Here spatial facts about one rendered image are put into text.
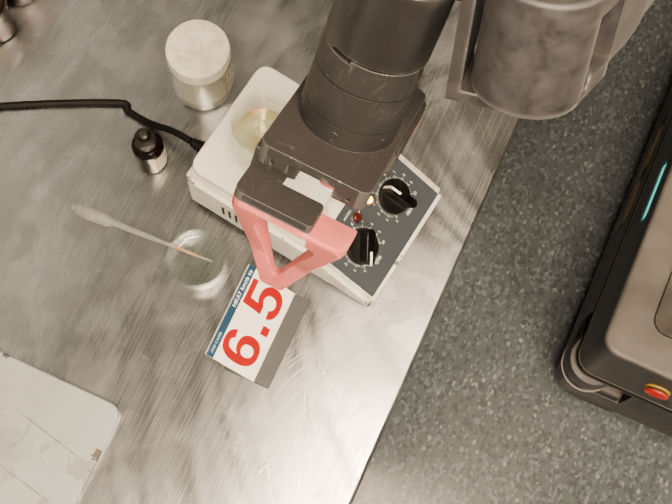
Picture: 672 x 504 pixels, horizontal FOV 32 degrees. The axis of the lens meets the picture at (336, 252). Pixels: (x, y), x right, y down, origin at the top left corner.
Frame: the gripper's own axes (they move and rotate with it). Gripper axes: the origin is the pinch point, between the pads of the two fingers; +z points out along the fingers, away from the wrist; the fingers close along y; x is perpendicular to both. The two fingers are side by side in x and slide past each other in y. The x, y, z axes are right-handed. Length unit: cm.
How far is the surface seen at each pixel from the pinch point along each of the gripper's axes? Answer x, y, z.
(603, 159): -28, 110, 66
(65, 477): 11.7, 0.7, 42.1
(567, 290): -32, 90, 77
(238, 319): 4.5, 16.0, 30.6
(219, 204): 10.7, 22.2, 24.9
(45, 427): 15.4, 3.4, 40.8
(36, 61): 34, 30, 27
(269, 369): 0.2, 15.3, 34.1
